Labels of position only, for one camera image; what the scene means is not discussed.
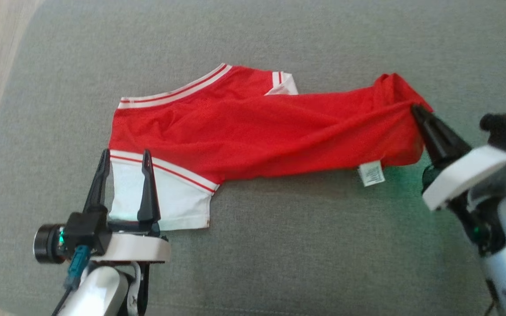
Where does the red white striped jersey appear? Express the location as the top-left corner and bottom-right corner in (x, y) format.
(108, 63), (434, 232)

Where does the left camera cable teal plug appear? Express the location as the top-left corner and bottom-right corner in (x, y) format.
(51, 245), (92, 316)

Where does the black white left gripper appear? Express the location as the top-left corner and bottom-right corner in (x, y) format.
(33, 148), (172, 266)

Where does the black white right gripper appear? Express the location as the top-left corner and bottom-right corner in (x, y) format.
(411, 104), (506, 257)

